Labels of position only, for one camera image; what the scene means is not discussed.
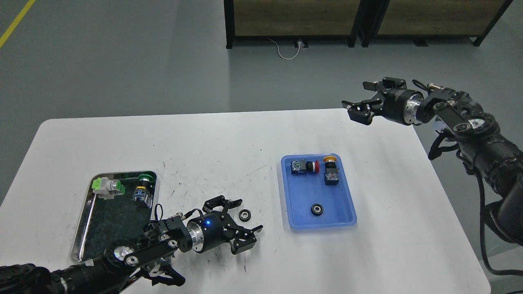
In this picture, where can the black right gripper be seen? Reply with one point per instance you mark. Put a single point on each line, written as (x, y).
(399, 104)

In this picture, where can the light green push button switch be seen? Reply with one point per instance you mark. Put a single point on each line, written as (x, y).
(107, 189)

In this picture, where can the black gear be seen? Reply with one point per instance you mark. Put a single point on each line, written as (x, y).
(317, 209)
(244, 215)

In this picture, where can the dark green push button switch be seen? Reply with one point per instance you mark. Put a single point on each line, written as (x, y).
(143, 194)

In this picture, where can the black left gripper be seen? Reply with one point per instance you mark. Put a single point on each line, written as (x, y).
(207, 231)

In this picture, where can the red push button switch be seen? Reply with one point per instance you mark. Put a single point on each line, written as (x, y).
(301, 167)

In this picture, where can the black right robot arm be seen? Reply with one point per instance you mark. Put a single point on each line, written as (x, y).
(473, 134)

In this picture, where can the yellow push button switch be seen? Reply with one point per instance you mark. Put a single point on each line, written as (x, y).
(331, 172)

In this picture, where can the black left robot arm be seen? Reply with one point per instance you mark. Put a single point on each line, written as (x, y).
(148, 256)

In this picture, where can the wooden cabinet black frame left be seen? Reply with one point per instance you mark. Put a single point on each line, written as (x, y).
(293, 20)

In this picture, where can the blue plastic tray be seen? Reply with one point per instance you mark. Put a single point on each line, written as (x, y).
(302, 191)

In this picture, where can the silver metal tray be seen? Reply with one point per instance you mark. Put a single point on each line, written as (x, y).
(105, 221)

